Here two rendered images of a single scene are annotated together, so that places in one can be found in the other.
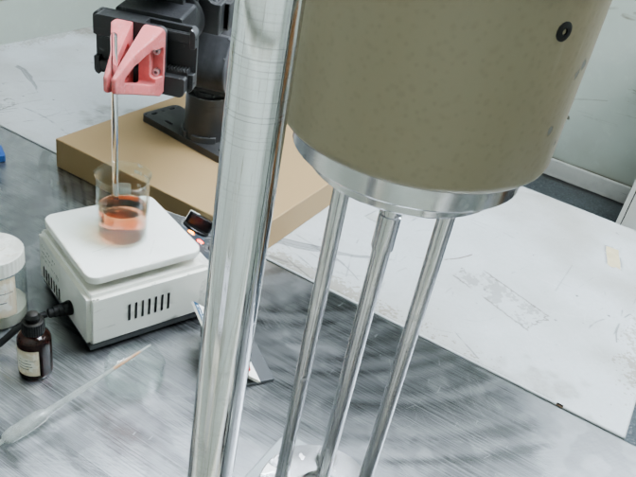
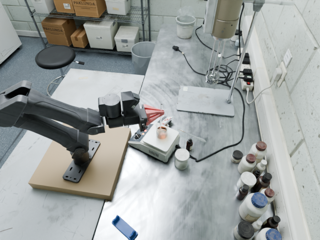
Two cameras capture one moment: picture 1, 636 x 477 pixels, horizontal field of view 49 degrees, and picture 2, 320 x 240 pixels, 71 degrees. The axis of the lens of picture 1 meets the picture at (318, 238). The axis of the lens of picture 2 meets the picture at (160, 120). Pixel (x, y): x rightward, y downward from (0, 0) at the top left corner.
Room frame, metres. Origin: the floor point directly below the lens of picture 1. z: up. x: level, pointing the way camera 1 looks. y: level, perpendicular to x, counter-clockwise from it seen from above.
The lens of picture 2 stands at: (0.75, 0.75, 1.75)
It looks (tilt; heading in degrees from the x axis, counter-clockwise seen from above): 49 degrees down; 254
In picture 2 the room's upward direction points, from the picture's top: straight up
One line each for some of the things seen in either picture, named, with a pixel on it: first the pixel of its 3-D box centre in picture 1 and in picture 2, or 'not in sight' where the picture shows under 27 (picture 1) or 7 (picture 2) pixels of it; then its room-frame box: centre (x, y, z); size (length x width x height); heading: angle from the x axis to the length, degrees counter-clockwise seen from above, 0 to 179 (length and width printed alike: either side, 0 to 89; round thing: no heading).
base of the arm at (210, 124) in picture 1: (206, 114); (80, 154); (0.92, 0.19, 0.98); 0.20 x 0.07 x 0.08; 58
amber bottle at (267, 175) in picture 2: not in sight; (263, 182); (0.26, 0.49, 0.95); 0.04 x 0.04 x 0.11
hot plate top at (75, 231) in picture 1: (122, 236); (161, 136); (0.58, 0.20, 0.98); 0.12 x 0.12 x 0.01; 44
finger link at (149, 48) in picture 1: (118, 64); (152, 115); (0.62, 0.21, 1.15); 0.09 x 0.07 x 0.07; 178
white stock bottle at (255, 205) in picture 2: not in sight; (254, 206); (0.35, 0.56, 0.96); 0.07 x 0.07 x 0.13
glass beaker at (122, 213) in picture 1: (124, 205); (162, 129); (0.57, 0.19, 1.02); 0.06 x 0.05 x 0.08; 49
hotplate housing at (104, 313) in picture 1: (144, 264); (155, 140); (0.60, 0.18, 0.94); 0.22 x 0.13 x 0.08; 134
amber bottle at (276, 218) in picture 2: not in sight; (271, 223); (0.31, 0.63, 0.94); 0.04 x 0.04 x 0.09
